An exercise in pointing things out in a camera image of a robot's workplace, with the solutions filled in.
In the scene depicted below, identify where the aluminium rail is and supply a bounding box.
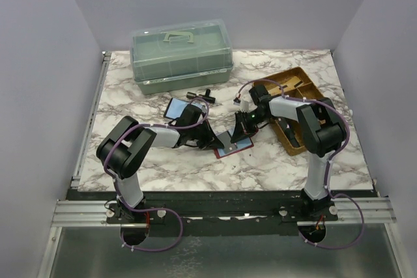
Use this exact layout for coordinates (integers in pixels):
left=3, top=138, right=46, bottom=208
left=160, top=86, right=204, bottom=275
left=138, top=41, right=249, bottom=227
left=52, top=197, right=397, bottom=228

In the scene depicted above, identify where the red card holder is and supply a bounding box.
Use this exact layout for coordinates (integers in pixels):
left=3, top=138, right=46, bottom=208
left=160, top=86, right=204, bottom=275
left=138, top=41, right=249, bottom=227
left=214, top=129, right=253, bottom=159

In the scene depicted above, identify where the brown woven tray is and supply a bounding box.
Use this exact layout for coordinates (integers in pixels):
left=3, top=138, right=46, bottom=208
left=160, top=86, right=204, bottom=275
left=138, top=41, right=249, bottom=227
left=253, top=67, right=324, bottom=156

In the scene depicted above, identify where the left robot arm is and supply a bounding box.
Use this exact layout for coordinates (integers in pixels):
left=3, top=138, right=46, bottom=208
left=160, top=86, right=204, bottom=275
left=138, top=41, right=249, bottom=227
left=96, top=104, right=224, bottom=219

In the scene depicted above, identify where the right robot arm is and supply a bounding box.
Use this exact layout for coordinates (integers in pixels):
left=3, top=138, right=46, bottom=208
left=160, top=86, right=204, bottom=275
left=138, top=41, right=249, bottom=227
left=231, top=85, right=350, bottom=216

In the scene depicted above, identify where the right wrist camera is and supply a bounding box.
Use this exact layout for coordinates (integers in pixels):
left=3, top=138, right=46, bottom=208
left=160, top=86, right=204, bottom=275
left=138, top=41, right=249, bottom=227
left=233, top=96, right=249, bottom=112

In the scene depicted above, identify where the black T-shaped pipe fitting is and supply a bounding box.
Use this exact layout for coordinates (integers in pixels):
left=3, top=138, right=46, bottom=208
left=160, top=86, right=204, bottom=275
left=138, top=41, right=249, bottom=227
left=186, top=89, right=216, bottom=104

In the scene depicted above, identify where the smartphone with blue screen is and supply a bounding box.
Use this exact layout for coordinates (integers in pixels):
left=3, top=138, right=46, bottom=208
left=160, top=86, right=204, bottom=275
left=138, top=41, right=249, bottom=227
left=164, top=98, right=189, bottom=120

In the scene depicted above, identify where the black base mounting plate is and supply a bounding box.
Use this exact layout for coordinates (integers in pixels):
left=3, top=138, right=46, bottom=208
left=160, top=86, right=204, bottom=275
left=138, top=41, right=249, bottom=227
left=106, top=191, right=338, bottom=237

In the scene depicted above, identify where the green plastic storage box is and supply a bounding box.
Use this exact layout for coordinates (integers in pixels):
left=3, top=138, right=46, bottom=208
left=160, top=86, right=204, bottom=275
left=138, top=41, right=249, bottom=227
left=130, top=20, right=234, bottom=95

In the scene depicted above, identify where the black tool in tray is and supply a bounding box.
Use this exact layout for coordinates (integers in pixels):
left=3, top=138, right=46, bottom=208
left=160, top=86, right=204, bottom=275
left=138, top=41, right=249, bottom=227
left=283, top=125, right=300, bottom=148

